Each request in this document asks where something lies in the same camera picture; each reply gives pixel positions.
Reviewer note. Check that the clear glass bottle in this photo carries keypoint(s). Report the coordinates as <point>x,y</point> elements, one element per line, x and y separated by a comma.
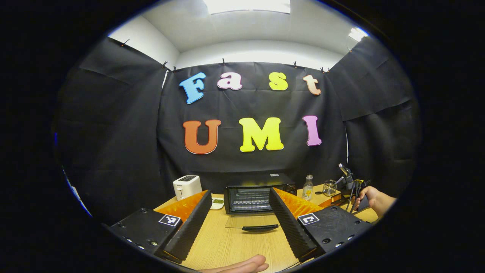
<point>307,191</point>

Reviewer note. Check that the black backdrop cloth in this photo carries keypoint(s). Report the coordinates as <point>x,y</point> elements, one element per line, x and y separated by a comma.
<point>121,140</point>

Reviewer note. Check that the white toaster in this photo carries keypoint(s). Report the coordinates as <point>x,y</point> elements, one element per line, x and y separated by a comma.
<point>186,186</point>

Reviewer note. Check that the black electric oven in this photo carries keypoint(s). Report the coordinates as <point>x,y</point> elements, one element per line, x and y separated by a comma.
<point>248,199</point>

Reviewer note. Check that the large ceiling light panel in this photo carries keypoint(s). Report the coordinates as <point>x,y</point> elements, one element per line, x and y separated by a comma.
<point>246,5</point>

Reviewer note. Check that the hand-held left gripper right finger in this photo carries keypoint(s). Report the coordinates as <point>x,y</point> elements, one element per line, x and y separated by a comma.
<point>288,223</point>

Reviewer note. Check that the white divided condiment plate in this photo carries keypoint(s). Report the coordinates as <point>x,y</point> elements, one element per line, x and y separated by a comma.
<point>218,204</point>

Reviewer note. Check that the small ceiling light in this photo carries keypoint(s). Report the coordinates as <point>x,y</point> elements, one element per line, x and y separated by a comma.
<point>358,34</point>

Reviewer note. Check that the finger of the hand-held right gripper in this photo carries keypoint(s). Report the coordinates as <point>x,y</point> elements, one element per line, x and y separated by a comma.
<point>331,202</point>

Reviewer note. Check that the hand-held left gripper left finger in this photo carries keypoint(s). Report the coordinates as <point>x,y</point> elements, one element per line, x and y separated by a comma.
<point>191,223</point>

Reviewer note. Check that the metal spoon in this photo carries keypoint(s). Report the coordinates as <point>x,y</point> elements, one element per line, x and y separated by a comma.
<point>339,180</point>

